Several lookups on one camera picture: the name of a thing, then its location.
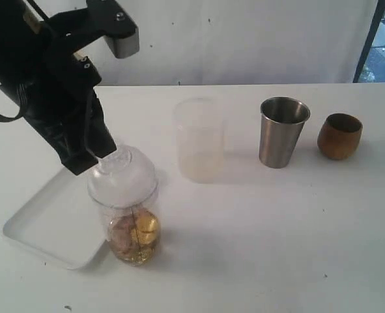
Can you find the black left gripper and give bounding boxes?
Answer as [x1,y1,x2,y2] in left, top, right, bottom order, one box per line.
[23,8,117,175]

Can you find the clear dome strainer lid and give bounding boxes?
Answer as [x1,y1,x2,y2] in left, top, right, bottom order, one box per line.
[87,144,158,209]

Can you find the clear plastic shaker cup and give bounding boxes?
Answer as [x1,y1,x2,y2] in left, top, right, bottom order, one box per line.
[95,196,161,266]

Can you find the stainless steel cup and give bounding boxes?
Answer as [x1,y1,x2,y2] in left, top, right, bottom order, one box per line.
[259,97,310,169]

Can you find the small amber bowl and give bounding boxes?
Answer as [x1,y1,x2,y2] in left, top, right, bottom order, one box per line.
[317,113,363,160]

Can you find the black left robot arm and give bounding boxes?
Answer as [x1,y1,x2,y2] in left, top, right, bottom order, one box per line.
[0,1,132,175]

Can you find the white rectangular tray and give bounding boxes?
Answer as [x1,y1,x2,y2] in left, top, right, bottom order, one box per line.
[2,168,106,270]

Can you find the frosted translucent plastic cup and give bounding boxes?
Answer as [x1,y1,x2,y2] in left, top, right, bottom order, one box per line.
[173,97,225,183]

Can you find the black metal frame post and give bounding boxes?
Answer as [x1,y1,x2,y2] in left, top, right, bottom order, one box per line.
[352,0,385,83]

